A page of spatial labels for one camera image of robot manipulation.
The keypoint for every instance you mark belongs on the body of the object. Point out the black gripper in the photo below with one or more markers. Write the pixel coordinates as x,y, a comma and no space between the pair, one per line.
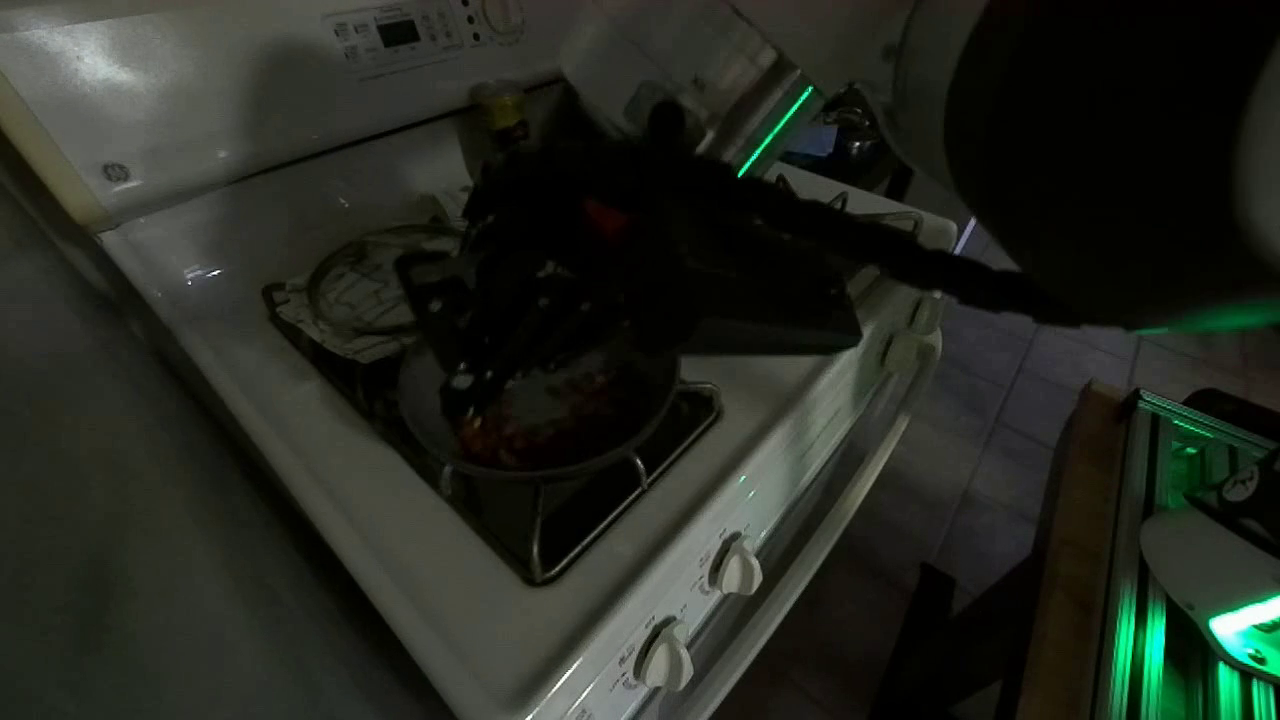
544,245

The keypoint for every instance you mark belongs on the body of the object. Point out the dark grey frying pan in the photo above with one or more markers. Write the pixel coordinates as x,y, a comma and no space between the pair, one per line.
585,414

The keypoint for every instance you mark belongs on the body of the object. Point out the white GE gas stove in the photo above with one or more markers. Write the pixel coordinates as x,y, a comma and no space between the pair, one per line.
241,452

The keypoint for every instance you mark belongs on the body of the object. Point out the white stove control knob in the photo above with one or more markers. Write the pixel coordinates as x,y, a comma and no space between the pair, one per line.
732,570
663,657
908,351

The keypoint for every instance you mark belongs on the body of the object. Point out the red cooked food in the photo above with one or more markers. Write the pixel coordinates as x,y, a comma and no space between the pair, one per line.
544,424

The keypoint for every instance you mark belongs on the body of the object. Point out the round glass pot lid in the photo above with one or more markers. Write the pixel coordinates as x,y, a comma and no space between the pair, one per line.
351,284

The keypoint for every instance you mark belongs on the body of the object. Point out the dark bottle with yellow cap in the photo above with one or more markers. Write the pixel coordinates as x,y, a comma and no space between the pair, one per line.
505,112

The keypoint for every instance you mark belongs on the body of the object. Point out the robot cart with green lights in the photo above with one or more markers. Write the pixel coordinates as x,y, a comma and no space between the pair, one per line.
1185,575

